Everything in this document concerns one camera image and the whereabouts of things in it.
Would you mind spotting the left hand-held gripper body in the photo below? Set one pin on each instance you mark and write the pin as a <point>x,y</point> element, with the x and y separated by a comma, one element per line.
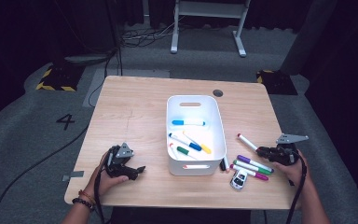
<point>118,161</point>

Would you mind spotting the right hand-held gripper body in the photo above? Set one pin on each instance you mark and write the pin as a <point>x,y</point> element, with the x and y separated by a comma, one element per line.
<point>282,154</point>

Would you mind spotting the light green cap white marker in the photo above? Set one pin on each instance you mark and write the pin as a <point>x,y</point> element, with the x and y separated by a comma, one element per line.
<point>263,171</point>

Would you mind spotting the red cap white marker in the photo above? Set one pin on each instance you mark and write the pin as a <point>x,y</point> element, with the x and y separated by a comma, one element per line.
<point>247,142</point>

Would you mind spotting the purple cap white marker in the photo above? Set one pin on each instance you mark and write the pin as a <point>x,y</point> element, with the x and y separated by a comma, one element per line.
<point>242,158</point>

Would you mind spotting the magenta cap white marker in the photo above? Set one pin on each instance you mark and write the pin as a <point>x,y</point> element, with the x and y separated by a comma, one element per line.
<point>261,177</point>

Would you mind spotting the dark green cap white marker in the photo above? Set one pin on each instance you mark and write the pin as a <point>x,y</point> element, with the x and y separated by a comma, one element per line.
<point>182,150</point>

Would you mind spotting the yellow cap white marker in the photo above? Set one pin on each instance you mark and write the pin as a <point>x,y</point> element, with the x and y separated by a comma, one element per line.
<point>205,149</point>

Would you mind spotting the light blue cap white marker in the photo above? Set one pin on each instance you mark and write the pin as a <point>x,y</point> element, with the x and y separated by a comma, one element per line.
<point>177,122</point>

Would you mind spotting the dark blue cap white marker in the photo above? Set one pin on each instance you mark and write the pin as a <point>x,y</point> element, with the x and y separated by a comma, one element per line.
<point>195,146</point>

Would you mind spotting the white plastic storage bin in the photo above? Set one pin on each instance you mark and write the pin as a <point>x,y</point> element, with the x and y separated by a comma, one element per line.
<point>199,109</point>

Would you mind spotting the person's right hand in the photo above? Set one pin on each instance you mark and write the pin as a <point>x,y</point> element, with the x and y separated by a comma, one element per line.
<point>296,174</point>

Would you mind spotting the person's left hand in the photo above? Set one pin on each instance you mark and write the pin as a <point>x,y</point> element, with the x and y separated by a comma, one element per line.
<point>105,185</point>

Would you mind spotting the white toy car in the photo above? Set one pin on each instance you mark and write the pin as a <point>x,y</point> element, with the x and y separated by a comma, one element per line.
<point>238,181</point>

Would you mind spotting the grey tape strip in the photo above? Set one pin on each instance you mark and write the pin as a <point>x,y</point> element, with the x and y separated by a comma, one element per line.
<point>74,174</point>

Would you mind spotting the person's dark clothing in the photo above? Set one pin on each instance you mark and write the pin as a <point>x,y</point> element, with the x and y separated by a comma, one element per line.
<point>180,217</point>

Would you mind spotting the black yellow striped floor base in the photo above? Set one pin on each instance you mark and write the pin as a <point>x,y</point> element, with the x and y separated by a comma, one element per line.
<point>276,82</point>
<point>59,79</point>

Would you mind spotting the grey round stand base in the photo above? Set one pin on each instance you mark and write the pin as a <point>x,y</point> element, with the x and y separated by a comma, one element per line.
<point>87,59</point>

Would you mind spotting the black stand pole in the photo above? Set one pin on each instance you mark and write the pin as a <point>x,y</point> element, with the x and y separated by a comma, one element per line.
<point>118,46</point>

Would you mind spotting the grey curtain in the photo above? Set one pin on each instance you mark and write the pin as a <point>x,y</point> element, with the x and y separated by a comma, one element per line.
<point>307,37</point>

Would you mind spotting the white metal desk frame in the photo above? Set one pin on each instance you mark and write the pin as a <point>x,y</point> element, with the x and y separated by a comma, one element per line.
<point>209,9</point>

